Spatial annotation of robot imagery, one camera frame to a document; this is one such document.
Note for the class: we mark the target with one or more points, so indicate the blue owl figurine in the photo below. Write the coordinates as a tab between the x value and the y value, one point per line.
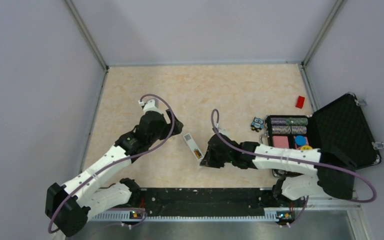
257	124

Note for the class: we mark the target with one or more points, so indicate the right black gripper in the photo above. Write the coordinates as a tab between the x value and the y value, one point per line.
209	161

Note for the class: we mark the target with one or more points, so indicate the white remote control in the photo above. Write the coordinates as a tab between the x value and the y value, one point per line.
190	142

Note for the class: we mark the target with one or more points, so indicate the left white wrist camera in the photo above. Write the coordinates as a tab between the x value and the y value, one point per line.
151	105

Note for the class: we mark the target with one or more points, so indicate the orange AAA battery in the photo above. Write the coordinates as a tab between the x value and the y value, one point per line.
197	153

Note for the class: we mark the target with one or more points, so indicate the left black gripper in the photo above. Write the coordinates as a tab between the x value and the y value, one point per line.
177	128

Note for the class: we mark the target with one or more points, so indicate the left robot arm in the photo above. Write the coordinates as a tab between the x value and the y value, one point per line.
70	205

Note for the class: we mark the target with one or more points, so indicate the blue dealer chip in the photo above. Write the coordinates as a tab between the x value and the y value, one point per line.
300	140

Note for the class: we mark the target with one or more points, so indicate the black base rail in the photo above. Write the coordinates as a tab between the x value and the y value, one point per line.
209	202

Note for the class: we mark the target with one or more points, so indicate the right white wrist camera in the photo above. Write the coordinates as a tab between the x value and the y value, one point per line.
221	130

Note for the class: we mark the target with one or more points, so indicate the red small block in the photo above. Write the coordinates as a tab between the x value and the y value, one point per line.
300	102

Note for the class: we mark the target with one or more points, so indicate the pink card deck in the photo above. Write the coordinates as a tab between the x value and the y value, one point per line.
281	142

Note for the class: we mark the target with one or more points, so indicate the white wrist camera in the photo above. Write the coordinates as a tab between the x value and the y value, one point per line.
151	105
221	130

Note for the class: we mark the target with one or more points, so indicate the yellow big blind chip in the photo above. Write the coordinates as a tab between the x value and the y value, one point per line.
306	147

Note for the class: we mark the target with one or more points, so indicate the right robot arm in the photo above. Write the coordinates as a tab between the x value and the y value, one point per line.
318	173

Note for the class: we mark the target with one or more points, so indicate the black poker chip case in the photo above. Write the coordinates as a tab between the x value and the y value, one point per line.
339	124

